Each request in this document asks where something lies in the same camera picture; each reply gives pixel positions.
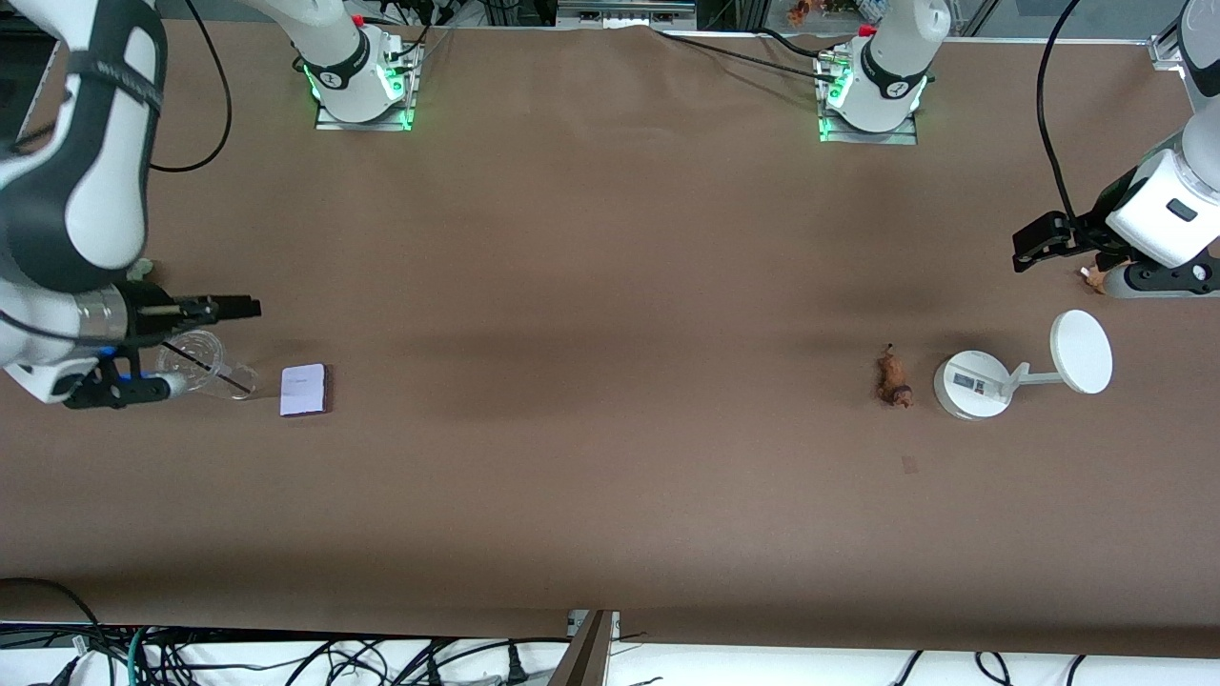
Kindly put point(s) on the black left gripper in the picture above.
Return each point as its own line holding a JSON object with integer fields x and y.
{"x": 1087, "y": 232}

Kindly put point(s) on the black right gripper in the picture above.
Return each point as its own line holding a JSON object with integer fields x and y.
{"x": 145, "y": 315}

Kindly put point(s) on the brown lion statue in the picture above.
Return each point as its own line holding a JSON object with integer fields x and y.
{"x": 893, "y": 376}

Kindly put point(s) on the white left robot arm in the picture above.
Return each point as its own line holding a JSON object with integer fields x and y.
{"x": 896, "y": 57}

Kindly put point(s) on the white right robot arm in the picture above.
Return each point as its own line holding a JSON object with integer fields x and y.
{"x": 105, "y": 191}

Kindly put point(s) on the white round phone stand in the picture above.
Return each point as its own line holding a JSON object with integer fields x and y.
{"x": 972, "y": 386}

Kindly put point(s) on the clear plastic cup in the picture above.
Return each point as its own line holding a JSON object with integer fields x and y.
{"x": 219, "y": 367}

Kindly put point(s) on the small orange animal figurine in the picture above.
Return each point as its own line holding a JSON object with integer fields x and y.
{"x": 1096, "y": 278}

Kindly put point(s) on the black drinking straw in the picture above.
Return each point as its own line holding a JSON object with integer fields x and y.
{"x": 224, "y": 378}

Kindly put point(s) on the grey Totoro plush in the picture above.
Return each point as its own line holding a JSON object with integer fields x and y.
{"x": 143, "y": 270}

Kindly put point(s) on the orange background figurine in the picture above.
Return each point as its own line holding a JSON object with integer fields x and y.
{"x": 799, "y": 11}

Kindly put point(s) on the brown paper table cover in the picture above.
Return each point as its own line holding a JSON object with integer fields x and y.
{"x": 610, "y": 495}

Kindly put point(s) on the black power plug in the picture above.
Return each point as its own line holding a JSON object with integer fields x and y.
{"x": 516, "y": 667}

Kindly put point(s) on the brown wooden beam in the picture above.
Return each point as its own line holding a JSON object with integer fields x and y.
{"x": 583, "y": 657}

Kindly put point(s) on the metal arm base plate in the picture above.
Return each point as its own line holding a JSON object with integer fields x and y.
{"x": 867, "y": 139}
{"x": 334, "y": 125}

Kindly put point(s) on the white corner bracket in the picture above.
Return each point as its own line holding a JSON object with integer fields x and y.
{"x": 1165, "y": 50}

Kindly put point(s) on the small metal table bracket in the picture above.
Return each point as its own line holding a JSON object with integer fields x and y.
{"x": 575, "y": 624}

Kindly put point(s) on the aluminium frame rail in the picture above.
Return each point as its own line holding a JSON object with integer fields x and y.
{"x": 624, "y": 11}

